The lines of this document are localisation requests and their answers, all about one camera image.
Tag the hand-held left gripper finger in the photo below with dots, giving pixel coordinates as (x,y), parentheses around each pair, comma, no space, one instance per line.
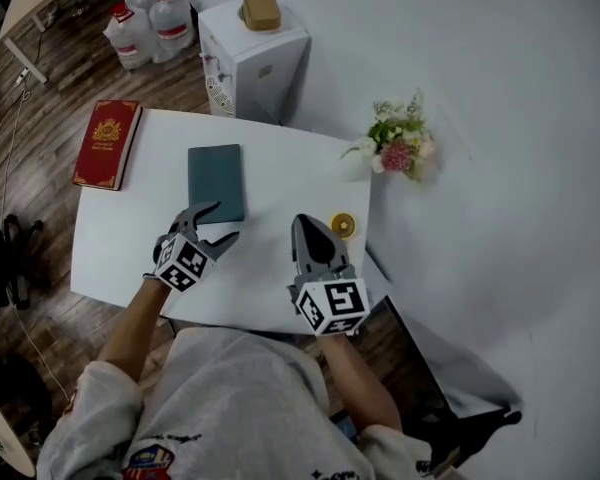
(219,248)
(187,218)

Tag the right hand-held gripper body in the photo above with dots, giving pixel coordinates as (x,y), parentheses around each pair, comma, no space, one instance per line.
(335,303)

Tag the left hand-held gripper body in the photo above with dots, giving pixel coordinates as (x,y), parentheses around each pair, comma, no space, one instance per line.
(180,263)

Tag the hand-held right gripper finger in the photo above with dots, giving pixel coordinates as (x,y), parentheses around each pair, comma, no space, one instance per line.
(344,258)
(296,248)

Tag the grey notebook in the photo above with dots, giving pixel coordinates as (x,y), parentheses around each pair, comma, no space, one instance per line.
(215,178)

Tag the person's right forearm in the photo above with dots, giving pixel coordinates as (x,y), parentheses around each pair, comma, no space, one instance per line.
(362,388)

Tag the person's left forearm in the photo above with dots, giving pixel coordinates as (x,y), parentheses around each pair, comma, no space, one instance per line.
(132,333)

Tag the yellow green handheld fan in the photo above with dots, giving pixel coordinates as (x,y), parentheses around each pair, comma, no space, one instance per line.
(343,224)

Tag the white table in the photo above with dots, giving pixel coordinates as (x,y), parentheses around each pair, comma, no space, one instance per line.
(130,248)

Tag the red hardcover book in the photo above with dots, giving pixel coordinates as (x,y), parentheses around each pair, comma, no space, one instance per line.
(105,143)

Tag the flower bouquet in white vase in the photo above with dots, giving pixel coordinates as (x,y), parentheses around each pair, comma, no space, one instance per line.
(397,143)

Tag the person's grey sweatshirt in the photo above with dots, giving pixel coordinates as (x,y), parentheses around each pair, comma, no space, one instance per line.
(230,408)

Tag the white water dispenser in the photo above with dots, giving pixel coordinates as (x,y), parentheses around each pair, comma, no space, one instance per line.
(260,78)

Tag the group of clear water jugs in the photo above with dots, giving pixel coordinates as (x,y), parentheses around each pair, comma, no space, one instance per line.
(150,28)

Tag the black round chair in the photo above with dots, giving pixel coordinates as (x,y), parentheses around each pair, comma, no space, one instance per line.
(10,383)

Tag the white power strip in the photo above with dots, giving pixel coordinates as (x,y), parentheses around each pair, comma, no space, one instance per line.
(23,76)

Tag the tan lidded box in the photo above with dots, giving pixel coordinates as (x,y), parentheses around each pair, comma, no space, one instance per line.
(261,13)

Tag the round beige table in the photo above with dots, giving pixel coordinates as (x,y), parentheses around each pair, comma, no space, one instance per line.
(0,433)

